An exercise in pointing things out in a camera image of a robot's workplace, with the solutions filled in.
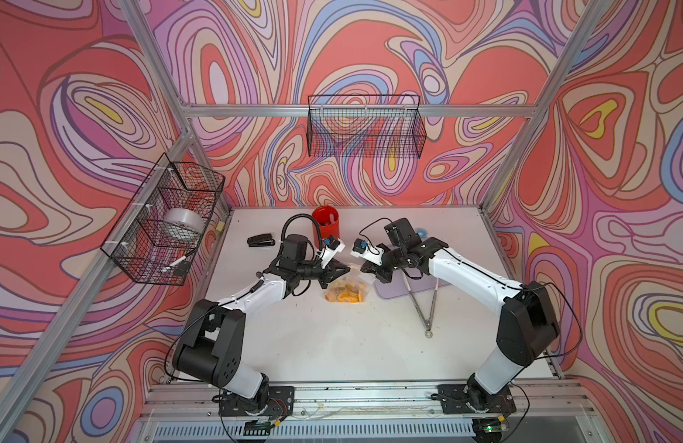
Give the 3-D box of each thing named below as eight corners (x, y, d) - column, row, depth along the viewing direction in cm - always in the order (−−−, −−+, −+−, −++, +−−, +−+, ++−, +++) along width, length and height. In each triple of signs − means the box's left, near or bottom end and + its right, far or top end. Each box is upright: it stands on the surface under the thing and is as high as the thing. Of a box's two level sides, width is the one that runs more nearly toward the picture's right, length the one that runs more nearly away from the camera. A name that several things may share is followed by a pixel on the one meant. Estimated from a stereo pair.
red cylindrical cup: (314, 246, 109) (311, 221, 98) (316, 230, 115) (313, 205, 103) (339, 246, 109) (339, 221, 98) (340, 230, 115) (339, 205, 103)
